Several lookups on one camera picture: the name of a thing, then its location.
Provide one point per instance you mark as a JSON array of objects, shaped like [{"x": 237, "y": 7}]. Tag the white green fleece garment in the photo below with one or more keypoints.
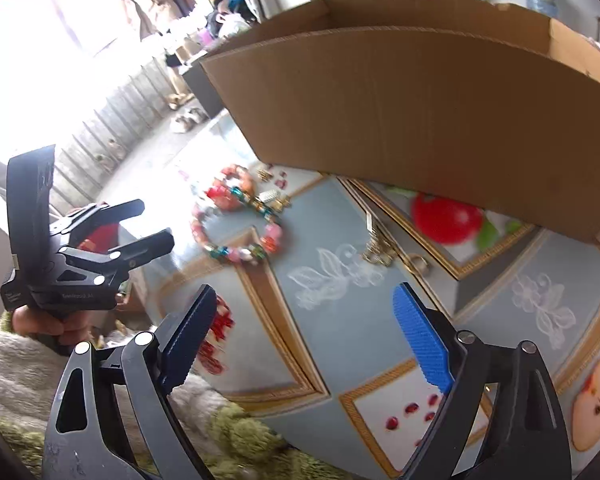
[{"x": 220, "y": 435}]

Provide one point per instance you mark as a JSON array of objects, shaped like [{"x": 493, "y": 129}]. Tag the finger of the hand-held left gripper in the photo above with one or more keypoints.
[
  {"x": 110, "y": 211},
  {"x": 140, "y": 250}
]

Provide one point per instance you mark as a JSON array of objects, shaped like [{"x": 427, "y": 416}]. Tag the red cloth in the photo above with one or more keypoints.
[{"x": 99, "y": 237}]

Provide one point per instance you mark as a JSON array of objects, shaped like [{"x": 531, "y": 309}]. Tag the brown cardboard box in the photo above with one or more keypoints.
[{"x": 405, "y": 110}]

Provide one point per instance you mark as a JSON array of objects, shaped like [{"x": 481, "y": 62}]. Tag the silver rhinestone hair clip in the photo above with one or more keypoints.
[{"x": 268, "y": 195}]

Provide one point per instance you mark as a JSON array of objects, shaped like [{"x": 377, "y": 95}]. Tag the small gold earring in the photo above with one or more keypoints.
[{"x": 264, "y": 174}]

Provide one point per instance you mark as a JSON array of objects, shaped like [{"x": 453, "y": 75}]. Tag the person's left hand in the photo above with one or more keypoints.
[{"x": 35, "y": 324}]

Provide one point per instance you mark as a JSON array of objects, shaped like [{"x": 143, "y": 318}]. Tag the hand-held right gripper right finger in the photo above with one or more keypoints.
[{"x": 420, "y": 335}]

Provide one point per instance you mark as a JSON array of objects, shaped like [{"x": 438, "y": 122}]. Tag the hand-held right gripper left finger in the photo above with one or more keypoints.
[{"x": 190, "y": 332}]

